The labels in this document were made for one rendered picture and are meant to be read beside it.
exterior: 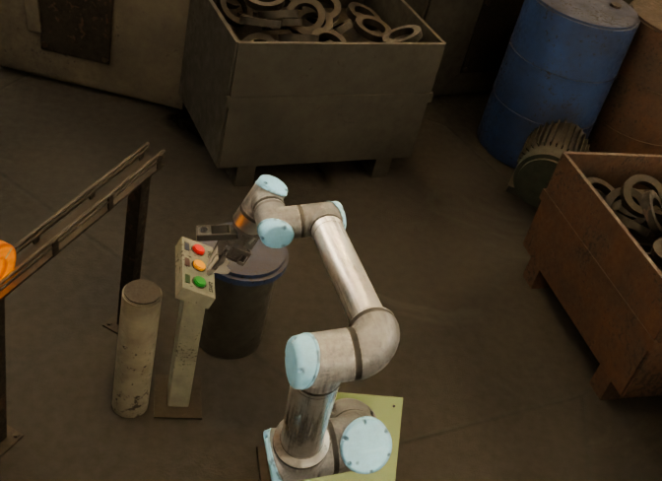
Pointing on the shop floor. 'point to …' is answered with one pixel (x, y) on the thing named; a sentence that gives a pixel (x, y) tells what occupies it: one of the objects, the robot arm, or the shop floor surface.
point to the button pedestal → (185, 339)
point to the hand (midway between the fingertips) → (207, 270)
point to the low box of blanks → (606, 262)
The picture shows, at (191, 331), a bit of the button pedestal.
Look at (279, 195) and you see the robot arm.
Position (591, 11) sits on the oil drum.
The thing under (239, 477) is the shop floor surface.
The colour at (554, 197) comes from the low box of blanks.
